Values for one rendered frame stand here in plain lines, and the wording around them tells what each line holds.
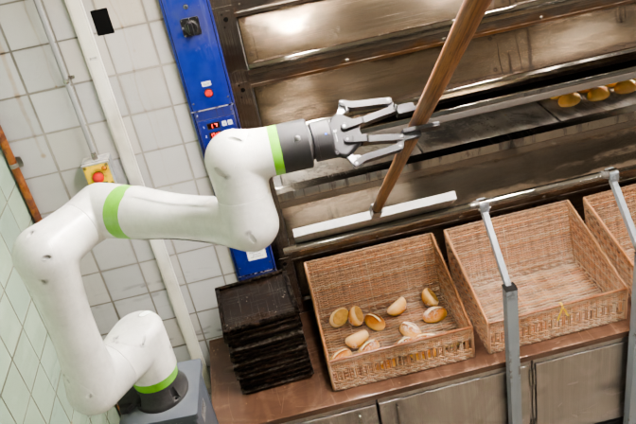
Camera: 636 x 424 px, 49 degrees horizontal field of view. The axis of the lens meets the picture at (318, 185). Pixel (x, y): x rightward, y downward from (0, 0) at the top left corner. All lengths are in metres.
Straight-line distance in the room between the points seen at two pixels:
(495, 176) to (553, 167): 0.25
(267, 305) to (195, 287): 0.42
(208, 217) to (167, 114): 1.26
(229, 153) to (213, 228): 0.17
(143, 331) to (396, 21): 1.39
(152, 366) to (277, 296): 0.92
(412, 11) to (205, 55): 0.74
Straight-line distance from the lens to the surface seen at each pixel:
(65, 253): 1.51
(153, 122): 2.58
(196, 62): 2.47
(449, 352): 2.71
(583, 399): 3.08
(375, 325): 2.87
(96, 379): 1.73
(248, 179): 1.25
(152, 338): 1.81
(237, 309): 2.66
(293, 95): 2.58
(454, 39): 0.96
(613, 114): 3.07
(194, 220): 1.36
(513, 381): 2.76
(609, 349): 2.94
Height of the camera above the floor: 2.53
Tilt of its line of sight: 30 degrees down
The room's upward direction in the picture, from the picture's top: 11 degrees counter-clockwise
